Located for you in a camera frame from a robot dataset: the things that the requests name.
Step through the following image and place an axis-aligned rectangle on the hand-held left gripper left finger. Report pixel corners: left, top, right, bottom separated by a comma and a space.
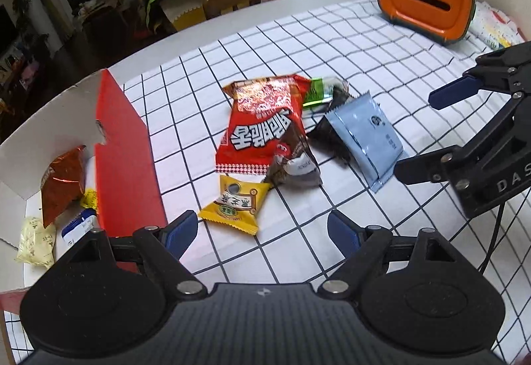
66, 211, 207, 301

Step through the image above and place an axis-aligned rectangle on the pale yellow snack packet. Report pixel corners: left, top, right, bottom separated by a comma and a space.
17, 217, 56, 269

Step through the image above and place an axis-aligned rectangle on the shiny brown snack packet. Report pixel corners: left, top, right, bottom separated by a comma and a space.
40, 146, 87, 227

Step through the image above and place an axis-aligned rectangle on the red cardboard box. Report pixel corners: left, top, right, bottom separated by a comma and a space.
0, 69, 169, 313

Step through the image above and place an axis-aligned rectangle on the light blue snack packet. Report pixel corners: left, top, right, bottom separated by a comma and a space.
324, 93, 404, 193

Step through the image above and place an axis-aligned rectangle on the white blue snack packet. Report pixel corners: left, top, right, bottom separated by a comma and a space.
61, 209, 98, 244

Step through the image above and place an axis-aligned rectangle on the black snack packet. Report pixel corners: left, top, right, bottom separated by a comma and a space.
309, 85, 353, 166

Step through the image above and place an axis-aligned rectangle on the black cable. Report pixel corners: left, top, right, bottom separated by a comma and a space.
477, 199, 505, 275

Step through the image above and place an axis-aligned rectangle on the dark brown cup print packet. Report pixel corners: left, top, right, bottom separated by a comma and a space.
265, 128, 323, 187

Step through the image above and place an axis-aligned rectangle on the colourful patterned packet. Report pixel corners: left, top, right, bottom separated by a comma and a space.
469, 2, 525, 51

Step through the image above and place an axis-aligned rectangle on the white tower air conditioner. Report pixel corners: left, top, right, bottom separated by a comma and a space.
17, 0, 63, 54

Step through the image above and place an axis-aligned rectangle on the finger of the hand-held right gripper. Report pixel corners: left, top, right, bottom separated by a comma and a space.
428, 42, 531, 108
394, 145, 484, 185

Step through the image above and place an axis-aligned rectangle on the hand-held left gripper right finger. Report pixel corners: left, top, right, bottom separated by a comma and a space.
319, 211, 457, 301

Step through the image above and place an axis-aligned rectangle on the green snack packet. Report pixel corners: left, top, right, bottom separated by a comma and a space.
302, 76, 349, 110

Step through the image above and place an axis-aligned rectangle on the large red snack bag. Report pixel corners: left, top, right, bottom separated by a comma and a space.
216, 74, 312, 175

